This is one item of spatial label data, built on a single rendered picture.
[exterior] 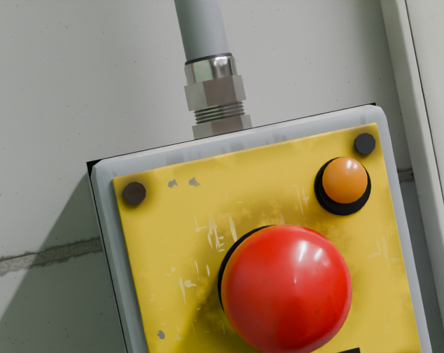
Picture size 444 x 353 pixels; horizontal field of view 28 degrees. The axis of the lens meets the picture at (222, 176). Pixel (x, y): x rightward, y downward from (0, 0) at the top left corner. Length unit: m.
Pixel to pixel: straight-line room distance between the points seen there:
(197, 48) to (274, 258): 0.09
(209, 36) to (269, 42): 0.05
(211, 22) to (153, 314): 0.10
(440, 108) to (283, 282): 0.13
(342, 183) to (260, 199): 0.03
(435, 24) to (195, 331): 0.16
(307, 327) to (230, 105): 0.09
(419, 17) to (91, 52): 0.13
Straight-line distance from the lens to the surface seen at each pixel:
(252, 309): 0.26
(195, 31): 0.31
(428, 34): 0.36
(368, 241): 0.29
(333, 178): 0.28
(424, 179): 0.36
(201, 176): 0.28
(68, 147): 0.35
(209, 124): 0.31
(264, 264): 0.26
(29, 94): 0.35
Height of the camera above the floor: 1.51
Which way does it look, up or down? 3 degrees down
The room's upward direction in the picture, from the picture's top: 12 degrees counter-clockwise
